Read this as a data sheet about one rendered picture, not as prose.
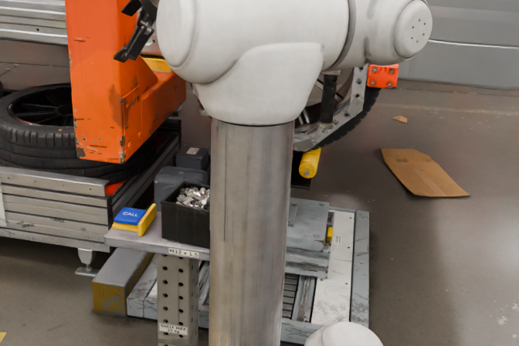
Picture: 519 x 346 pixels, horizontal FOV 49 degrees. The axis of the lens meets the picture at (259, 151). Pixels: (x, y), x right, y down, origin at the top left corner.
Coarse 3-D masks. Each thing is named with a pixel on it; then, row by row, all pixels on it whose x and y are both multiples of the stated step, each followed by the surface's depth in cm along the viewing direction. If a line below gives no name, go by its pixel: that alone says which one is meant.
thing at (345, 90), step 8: (352, 72) 197; (320, 80) 186; (352, 80) 183; (320, 88) 185; (344, 88) 196; (336, 96) 185; (344, 96) 185; (320, 104) 206; (336, 104) 189; (304, 112) 189; (312, 112) 201; (320, 112) 196; (296, 120) 198; (304, 120) 191; (312, 120) 192; (296, 128) 190; (304, 128) 190
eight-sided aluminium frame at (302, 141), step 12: (360, 72) 170; (192, 84) 181; (360, 84) 172; (360, 96) 173; (348, 108) 175; (360, 108) 174; (336, 120) 178; (312, 132) 180; (324, 132) 180; (300, 144) 182; (312, 144) 182
